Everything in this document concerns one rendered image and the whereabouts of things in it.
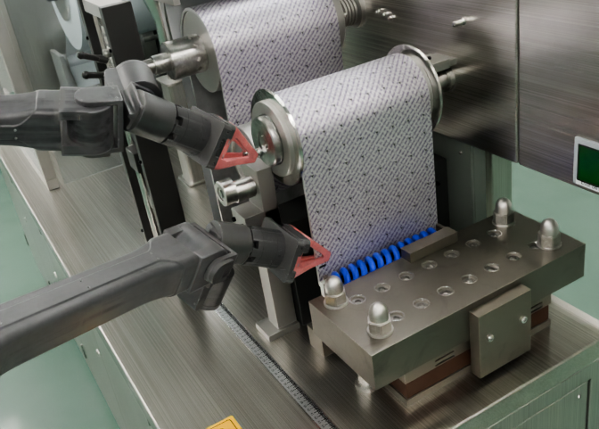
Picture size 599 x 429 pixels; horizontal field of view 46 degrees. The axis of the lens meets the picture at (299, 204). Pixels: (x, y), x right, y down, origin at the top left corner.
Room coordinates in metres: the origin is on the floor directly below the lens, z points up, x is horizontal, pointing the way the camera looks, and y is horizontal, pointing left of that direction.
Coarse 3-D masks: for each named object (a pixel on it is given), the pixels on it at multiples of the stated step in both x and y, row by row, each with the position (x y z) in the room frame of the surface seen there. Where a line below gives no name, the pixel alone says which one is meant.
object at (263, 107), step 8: (408, 56) 1.07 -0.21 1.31; (416, 64) 1.05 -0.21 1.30; (424, 72) 1.04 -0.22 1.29; (432, 96) 1.02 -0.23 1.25; (256, 104) 0.99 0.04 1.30; (264, 104) 0.96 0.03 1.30; (272, 104) 0.95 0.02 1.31; (432, 104) 1.02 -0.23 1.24; (256, 112) 0.99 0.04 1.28; (264, 112) 0.96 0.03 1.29; (272, 112) 0.94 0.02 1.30; (280, 120) 0.93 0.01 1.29; (280, 128) 0.93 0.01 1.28; (288, 128) 0.92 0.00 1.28; (288, 136) 0.91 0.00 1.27; (288, 144) 0.91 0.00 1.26; (288, 152) 0.91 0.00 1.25; (288, 160) 0.92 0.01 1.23; (272, 168) 0.97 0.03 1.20; (280, 168) 0.94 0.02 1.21; (288, 168) 0.92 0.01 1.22; (280, 176) 0.95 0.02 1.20
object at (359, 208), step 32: (384, 160) 0.97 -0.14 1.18; (416, 160) 1.00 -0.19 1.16; (320, 192) 0.92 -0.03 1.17; (352, 192) 0.94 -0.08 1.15; (384, 192) 0.97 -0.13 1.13; (416, 192) 1.00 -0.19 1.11; (320, 224) 0.92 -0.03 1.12; (352, 224) 0.94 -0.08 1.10; (384, 224) 0.97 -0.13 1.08; (416, 224) 1.00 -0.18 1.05; (320, 256) 0.91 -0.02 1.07; (352, 256) 0.94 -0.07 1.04
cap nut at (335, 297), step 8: (328, 280) 0.84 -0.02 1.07; (336, 280) 0.84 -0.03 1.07; (328, 288) 0.84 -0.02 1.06; (336, 288) 0.83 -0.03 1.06; (344, 288) 0.85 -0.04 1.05; (328, 296) 0.83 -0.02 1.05; (336, 296) 0.83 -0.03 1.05; (344, 296) 0.83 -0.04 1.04; (328, 304) 0.83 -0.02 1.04; (336, 304) 0.83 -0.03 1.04; (344, 304) 0.83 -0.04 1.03
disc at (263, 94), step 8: (264, 88) 0.98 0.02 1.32; (256, 96) 1.00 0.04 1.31; (264, 96) 0.97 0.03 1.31; (272, 96) 0.95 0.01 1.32; (280, 104) 0.93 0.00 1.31; (280, 112) 0.94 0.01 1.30; (288, 112) 0.92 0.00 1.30; (288, 120) 0.92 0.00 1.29; (296, 128) 0.91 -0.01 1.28; (296, 136) 0.90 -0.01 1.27; (296, 144) 0.91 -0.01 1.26; (296, 152) 0.91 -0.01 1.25; (296, 160) 0.91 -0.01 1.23; (296, 168) 0.92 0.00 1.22; (288, 176) 0.94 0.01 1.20; (296, 176) 0.92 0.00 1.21; (288, 184) 0.95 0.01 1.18
